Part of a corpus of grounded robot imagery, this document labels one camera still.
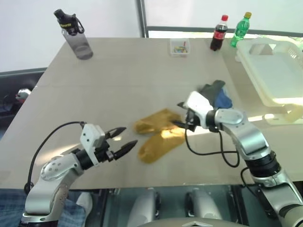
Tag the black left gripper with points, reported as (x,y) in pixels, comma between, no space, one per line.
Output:
(104,154)

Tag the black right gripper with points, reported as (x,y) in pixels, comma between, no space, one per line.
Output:
(191,120)

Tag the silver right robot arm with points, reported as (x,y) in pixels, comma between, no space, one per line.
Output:
(251,138)

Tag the yellow sock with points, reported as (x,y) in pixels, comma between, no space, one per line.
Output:
(158,147)
(156,120)

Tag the dark grey sock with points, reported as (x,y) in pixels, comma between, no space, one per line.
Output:
(211,91)

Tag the blue sock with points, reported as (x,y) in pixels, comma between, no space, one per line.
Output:
(223,99)

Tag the white plastic basket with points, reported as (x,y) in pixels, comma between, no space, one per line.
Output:
(272,73)

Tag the small clear box coloured bits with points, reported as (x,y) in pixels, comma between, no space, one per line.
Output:
(180,47)

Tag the silver robot leg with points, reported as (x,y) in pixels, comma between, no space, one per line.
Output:
(204,208)
(143,208)

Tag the white shoe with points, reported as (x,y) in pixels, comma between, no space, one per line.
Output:
(84,202)

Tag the cola bottle red cap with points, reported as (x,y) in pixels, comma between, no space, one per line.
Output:
(219,35)

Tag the green soda bottle yellow cap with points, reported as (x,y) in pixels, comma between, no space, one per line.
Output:
(239,30)

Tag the grey robot torso front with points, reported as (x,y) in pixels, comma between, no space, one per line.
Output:
(189,223)

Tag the small grey red object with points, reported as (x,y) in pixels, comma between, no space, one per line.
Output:
(23,93)

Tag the clear sports bottle black lid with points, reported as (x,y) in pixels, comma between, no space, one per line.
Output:
(77,40)

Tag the dark furniture beside table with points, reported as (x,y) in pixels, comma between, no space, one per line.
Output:
(14,78)

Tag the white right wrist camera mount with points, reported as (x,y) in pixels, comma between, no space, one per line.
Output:
(197,102)

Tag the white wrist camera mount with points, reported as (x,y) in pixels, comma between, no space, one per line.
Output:
(90,137)
(197,102)

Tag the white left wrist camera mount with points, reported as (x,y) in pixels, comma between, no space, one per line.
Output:
(90,137)

